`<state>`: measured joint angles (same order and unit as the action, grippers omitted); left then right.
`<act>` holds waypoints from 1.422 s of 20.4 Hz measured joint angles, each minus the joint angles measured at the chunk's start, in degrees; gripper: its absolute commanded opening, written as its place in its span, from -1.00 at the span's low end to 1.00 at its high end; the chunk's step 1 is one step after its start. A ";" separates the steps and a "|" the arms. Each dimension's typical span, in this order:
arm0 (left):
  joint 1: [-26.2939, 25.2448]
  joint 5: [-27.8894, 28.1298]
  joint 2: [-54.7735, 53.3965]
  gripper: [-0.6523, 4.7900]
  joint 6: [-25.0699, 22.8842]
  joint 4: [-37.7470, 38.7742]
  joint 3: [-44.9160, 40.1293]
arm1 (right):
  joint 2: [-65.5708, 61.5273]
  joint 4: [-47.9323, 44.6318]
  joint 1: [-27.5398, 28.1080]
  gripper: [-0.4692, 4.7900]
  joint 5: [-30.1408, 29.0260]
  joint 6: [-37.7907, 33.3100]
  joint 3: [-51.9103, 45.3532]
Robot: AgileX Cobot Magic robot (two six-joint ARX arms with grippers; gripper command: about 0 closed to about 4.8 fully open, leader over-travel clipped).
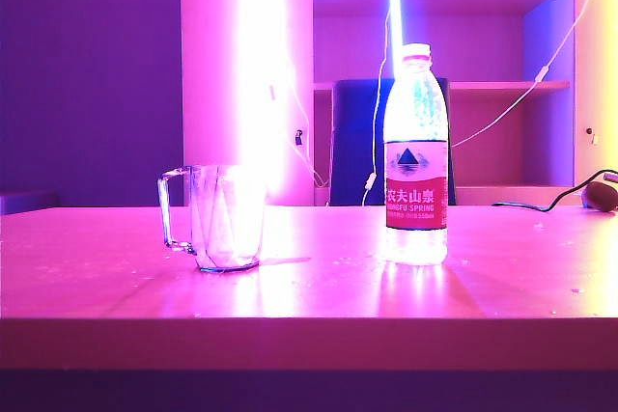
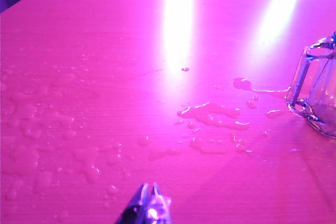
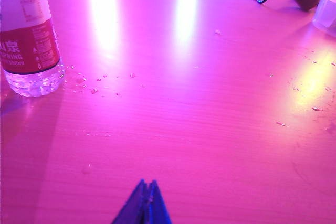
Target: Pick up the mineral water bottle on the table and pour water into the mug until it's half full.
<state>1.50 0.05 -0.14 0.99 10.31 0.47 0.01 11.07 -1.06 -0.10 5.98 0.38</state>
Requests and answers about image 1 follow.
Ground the black cable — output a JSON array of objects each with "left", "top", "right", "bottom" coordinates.
[{"left": 491, "top": 168, "right": 618, "bottom": 213}]

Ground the long white diagonal cable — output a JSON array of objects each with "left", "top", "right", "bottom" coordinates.
[{"left": 450, "top": 0, "right": 615, "bottom": 149}]

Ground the white cable with inline switch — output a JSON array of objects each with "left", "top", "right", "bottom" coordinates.
[{"left": 361, "top": 14, "right": 393, "bottom": 206}]

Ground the clear plastic water bottle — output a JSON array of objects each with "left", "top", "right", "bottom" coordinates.
[{"left": 383, "top": 42, "right": 451, "bottom": 267}]

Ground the thin white hanging cable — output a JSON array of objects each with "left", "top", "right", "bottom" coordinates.
[{"left": 287, "top": 62, "right": 330, "bottom": 189}]

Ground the clear glass mug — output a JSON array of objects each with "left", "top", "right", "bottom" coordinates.
[{"left": 156, "top": 164, "right": 268, "bottom": 274}]

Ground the dark round object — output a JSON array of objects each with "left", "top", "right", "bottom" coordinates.
[{"left": 580, "top": 180, "right": 618, "bottom": 213}]

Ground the thin glowing light tube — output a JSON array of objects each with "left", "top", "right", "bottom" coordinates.
[{"left": 387, "top": 0, "right": 406, "bottom": 81}]

